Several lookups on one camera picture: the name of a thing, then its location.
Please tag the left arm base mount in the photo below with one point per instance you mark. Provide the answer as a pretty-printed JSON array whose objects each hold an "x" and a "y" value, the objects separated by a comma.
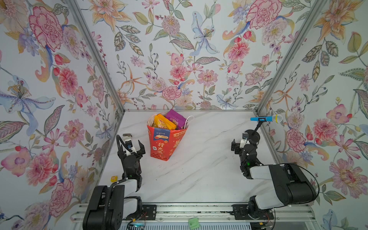
[{"x": 143, "y": 211}]

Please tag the aluminium front rail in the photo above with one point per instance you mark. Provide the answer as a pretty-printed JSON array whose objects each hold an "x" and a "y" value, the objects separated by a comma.
[{"x": 220, "y": 212}]

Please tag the purple grape candy bag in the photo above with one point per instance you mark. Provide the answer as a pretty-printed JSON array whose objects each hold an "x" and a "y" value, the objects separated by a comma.
[{"x": 177, "y": 119}]

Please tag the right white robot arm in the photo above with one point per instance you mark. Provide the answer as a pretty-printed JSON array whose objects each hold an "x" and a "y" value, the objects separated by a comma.
[{"x": 290, "y": 185}]

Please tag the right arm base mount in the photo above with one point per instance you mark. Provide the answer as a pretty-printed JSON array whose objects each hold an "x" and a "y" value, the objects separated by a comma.
[{"x": 244, "y": 212}]

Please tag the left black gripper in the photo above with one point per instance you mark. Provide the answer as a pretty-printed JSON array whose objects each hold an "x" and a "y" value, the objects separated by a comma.
[{"x": 143, "y": 151}]

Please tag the yellow candy bag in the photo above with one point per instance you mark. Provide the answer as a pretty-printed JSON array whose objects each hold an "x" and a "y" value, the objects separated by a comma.
[{"x": 162, "y": 122}]

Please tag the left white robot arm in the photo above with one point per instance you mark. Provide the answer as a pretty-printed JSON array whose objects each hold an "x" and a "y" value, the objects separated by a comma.
[{"x": 110, "y": 205}]

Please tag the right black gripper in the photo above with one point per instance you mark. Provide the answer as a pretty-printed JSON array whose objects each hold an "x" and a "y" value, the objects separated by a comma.
[{"x": 237, "y": 146}]

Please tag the red paper gift bag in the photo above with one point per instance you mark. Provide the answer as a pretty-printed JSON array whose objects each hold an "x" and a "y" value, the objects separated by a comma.
[{"x": 163, "y": 142}]

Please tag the green clip on rail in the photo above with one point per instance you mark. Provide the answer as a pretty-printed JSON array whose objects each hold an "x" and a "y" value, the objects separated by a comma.
[{"x": 193, "y": 223}]

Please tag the blue toy microphone on stand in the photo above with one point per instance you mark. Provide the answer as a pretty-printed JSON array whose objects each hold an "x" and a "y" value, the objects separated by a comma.
[{"x": 252, "y": 135}]

